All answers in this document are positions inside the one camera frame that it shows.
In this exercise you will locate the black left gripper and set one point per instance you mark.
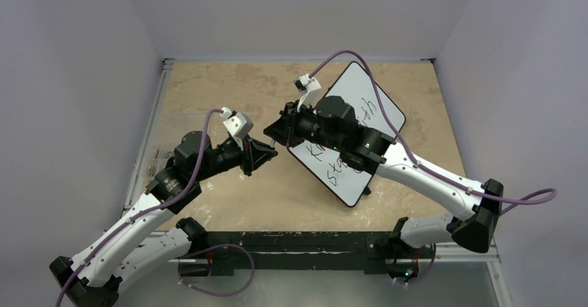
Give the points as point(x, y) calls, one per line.
point(253, 154)

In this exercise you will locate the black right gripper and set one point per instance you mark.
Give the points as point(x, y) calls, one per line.
point(290, 125)

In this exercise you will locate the white whiteboard black frame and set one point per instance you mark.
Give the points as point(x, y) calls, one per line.
point(373, 109)

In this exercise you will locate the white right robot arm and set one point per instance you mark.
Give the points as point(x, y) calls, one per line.
point(472, 207)

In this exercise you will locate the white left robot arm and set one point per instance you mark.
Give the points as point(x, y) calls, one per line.
point(98, 275)

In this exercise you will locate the clear box of screws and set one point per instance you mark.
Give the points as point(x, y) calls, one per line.
point(157, 160)

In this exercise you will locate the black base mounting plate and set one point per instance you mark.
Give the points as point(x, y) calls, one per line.
point(372, 252)

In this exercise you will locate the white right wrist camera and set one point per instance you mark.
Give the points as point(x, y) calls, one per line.
point(309, 89)

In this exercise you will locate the aluminium extrusion rail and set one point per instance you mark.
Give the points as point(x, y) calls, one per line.
point(453, 253)

